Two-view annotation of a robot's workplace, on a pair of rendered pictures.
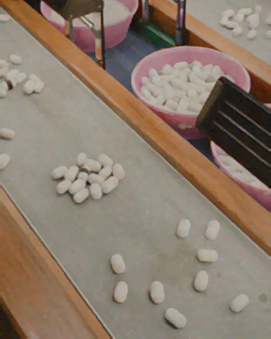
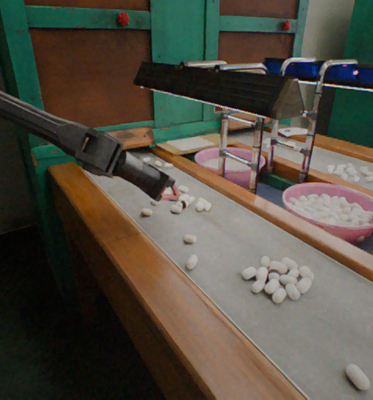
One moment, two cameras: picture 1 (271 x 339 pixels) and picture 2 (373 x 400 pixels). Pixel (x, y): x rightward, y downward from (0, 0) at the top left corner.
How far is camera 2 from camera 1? 62 cm
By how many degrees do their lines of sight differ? 12
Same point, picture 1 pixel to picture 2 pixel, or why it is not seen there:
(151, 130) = (321, 238)
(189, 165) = not seen: outside the picture
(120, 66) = not seen: hidden behind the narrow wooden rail
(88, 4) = (294, 106)
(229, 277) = not seen: outside the picture
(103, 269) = (338, 383)
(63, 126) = (236, 235)
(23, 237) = (238, 341)
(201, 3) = not seen: hidden behind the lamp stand
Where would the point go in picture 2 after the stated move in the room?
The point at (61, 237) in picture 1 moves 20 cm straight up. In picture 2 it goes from (274, 341) to (295, 236)
